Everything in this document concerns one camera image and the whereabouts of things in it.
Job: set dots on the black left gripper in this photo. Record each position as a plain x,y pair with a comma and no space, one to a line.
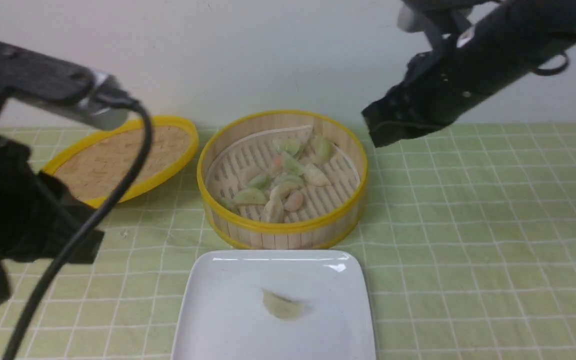
38,214

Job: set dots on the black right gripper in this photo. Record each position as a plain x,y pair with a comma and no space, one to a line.
428,99

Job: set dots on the pale green dumpling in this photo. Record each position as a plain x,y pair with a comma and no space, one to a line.
284,308

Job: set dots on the cream white dumpling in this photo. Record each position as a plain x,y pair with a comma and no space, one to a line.
315,176

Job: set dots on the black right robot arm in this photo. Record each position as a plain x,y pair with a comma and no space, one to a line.
469,62

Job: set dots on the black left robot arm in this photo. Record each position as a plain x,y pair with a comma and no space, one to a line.
57,86

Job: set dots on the white square plate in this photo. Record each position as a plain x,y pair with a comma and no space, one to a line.
222,316

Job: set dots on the bamboo steamer lid yellow rim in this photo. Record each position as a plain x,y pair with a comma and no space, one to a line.
92,167

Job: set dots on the green dumpling top right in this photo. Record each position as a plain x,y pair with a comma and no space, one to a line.
323,149

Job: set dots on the green dumpling top centre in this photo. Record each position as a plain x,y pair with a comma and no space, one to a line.
292,146

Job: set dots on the green checkered tablecloth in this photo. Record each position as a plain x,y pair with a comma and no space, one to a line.
467,242

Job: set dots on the pink dumpling centre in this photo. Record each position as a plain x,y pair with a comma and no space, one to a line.
276,165

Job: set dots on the pink dumpling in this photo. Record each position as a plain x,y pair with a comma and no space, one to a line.
294,201
276,165

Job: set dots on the white steamer liner cloth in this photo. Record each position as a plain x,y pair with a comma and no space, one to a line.
245,164

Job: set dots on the bamboo steamer basket yellow rim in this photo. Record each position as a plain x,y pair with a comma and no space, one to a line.
320,233

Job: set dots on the pink dumpling front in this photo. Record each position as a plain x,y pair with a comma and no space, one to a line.
294,201

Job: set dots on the white dumpling front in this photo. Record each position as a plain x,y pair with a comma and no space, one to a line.
273,212

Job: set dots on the green dumpling front left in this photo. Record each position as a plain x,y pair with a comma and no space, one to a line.
250,196

